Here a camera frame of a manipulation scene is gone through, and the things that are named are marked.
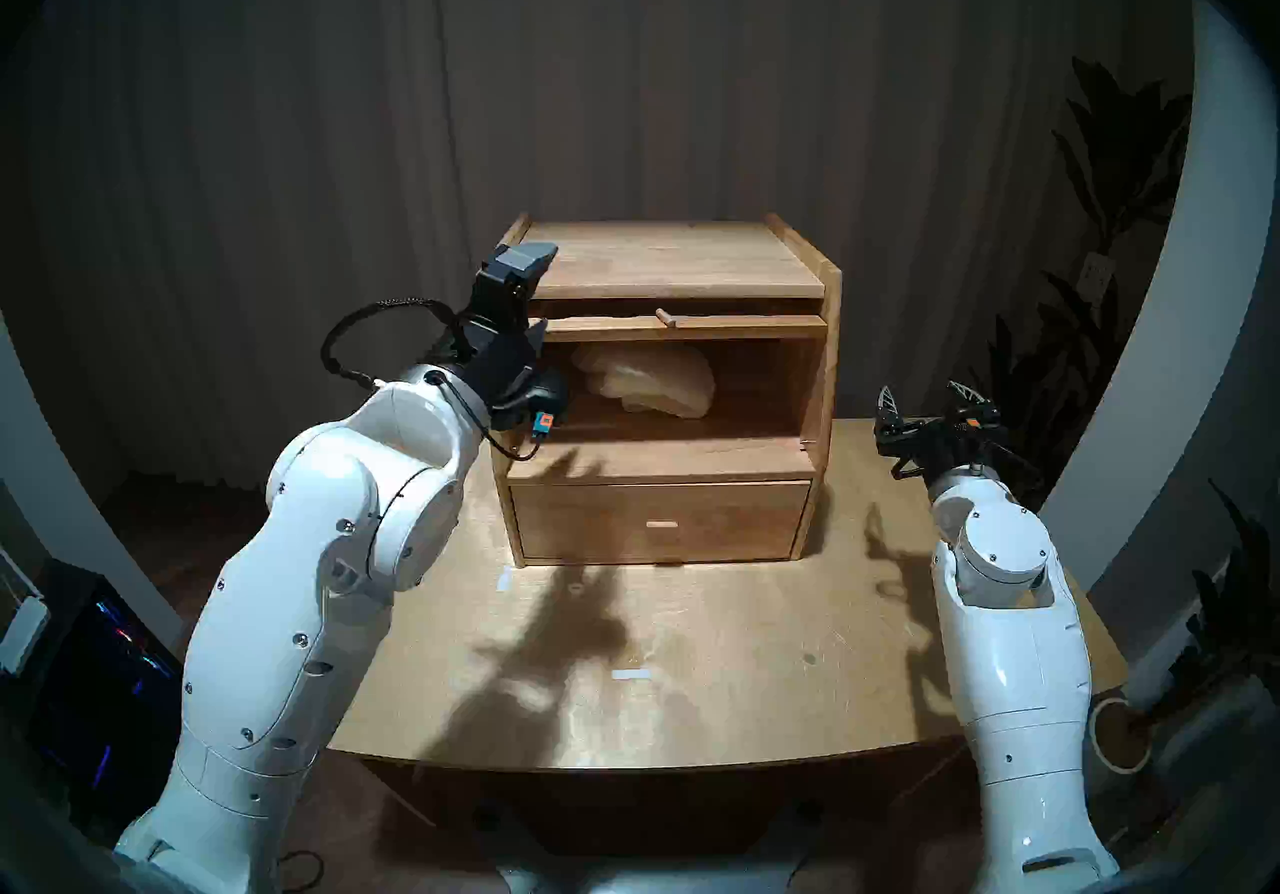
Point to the black computer tower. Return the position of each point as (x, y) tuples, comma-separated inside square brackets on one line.
[(100, 702)]

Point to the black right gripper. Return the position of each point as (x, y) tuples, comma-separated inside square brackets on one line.
[(930, 452)]

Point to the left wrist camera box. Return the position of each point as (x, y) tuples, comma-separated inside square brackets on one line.
[(545, 397)]

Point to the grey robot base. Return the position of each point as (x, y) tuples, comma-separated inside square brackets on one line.
[(640, 877)]

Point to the grey curtain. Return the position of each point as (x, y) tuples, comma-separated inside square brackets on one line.
[(300, 102)]

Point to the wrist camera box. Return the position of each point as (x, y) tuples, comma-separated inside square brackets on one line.
[(545, 397), (970, 422)]

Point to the wooden cabinet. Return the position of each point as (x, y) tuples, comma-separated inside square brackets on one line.
[(680, 257)]

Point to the white wall device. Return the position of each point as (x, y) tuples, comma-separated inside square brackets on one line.
[(22, 632)]

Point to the cream towel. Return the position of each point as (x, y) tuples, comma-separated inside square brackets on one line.
[(650, 382)]

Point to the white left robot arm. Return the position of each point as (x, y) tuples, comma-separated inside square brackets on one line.
[(330, 552)]

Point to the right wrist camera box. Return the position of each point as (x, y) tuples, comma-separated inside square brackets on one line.
[(970, 422)]

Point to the white plant pot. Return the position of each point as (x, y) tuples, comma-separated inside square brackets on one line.
[(1120, 732)]

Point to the wooden sliding door with knob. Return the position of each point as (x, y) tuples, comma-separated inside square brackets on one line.
[(700, 327)]

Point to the white plant tag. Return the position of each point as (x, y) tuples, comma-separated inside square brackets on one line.
[(1097, 277)]

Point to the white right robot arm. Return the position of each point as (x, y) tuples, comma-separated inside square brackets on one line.
[(1010, 652)]

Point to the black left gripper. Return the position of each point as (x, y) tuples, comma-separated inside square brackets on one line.
[(500, 342)]

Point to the tall dark leafy plant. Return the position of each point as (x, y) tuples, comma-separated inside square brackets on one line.
[(1125, 152)]

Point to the small dark potted plant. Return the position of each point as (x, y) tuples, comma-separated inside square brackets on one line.
[(1235, 602)]

